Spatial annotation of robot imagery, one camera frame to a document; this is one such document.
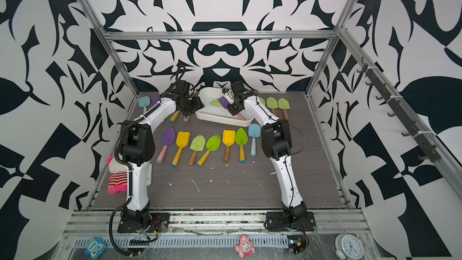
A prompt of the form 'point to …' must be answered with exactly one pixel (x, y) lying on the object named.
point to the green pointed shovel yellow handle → (212, 144)
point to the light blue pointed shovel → (254, 130)
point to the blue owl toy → (95, 247)
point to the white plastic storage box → (218, 115)
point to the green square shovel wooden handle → (215, 102)
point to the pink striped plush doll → (118, 179)
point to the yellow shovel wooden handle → (228, 139)
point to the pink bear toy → (246, 247)
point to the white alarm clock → (348, 247)
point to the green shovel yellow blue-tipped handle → (241, 138)
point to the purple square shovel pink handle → (155, 99)
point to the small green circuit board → (295, 243)
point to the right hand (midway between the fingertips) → (233, 104)
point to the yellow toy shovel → (182, 139)
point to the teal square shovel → (144, 102)
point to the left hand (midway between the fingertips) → (199, 104)
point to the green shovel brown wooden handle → (262, 101)
